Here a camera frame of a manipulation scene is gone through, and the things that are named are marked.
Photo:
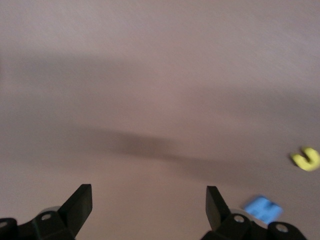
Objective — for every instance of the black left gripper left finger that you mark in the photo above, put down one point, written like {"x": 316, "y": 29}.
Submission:
{"x": 80, "y": 207}

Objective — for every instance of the brown table mat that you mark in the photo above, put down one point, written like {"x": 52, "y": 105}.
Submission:
{"x": 150, "y": 75}

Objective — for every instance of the blue foam letter M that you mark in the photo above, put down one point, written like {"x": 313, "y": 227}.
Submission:
{"x": 262, "y": 208}

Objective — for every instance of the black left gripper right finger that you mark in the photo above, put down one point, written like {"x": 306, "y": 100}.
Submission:
{"x": 216, "y": 210}

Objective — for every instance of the yellow foam letter c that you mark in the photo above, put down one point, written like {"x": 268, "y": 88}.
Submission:
{"x": 303, "y": 165}

